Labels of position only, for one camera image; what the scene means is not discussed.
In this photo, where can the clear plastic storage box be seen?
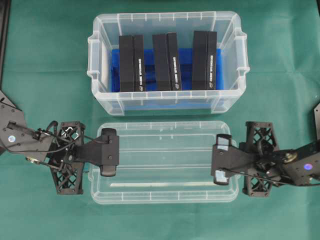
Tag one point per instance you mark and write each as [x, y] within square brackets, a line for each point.
[232, 61]

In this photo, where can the blue foam insert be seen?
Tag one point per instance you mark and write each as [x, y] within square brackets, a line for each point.
[117, 107]

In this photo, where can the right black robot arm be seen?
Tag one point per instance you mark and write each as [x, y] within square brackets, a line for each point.
[273, 167]

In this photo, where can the middle black carton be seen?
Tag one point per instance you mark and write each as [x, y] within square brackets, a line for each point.
[167, 62]

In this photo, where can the right black carton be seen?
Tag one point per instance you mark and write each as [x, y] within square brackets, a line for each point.
[204, 60]

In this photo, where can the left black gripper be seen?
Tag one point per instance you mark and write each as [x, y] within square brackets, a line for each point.
[66, 171]

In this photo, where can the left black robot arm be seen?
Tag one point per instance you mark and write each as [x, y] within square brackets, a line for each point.
[17, 138]

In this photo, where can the black carton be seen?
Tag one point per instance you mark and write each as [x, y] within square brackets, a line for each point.
[167, 62]
[132, 73]
[204, 60]

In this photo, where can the black frame post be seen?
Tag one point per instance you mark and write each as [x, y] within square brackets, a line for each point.
[5, 6]

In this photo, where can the left black carton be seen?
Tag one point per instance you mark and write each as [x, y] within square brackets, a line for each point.
[132, 73]

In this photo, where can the clear plastic box lid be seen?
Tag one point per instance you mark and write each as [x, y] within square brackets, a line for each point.
[163, 162]

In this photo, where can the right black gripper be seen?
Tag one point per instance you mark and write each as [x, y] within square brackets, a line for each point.
[261, 137]

